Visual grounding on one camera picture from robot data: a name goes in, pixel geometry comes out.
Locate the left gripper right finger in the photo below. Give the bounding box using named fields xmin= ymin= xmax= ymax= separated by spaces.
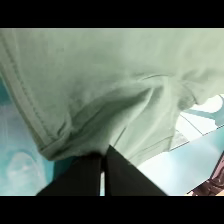
xmin=103 ymin=144 xmax=168 ymax=197

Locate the pale green T-shirt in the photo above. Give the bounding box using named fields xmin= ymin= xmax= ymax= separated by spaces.
xmin=0 ymin=28 xmax=224 ymax=168

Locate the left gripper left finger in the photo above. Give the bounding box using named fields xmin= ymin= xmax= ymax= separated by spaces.
xmin=35 ymin=152 xmax=103 ymax=197

